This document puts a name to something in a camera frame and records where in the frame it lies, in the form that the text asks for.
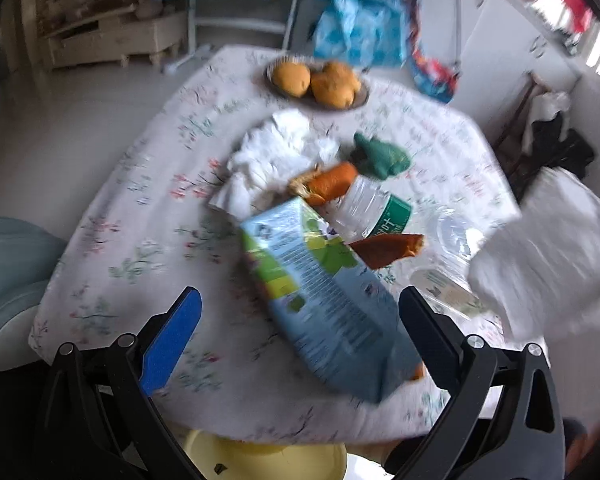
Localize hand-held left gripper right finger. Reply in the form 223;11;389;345
395;286;566;480

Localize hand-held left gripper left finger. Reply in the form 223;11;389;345
32;286;202;480

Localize clear plastic bottle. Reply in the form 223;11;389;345
409;206;487;320

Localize blue green juice carton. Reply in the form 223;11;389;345
239;196;423;405

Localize green label plastic bottle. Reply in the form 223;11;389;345
331;176;414;242

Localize white plastic bag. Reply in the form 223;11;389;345
467;166;600;346

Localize yellow plastic basin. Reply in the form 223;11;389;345
184;429;348;480

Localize curled orange peel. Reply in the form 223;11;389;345
349;232;426;271

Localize floral tablecloth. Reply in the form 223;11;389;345
28;45;551;447

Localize light blue sofa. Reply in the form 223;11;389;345
0;217;69;372

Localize carrot plush toy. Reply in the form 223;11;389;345
287;132;412;207

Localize crumpled white tissue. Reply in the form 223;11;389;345
209;109;341;217

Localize black jacket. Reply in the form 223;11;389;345
526;114;597;183

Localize wooden chair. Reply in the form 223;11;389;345
494;72;543;181

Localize yellow mango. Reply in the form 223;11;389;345
311;77;357;109
272;61;312;98
320;61;361;89

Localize white sack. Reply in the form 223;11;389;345
527;91;572;136

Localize colourful printed bag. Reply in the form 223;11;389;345
399;0;462;105

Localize cream TV cabinet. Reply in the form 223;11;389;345
34;0;190;72

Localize blue checkered plastic bag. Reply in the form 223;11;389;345
304;0;412;69

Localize white kettlebell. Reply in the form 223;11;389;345
136;0;165;20

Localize white wall cabinets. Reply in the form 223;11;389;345
459;0;587;133

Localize black hanging cord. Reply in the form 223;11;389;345
409;0;465;63

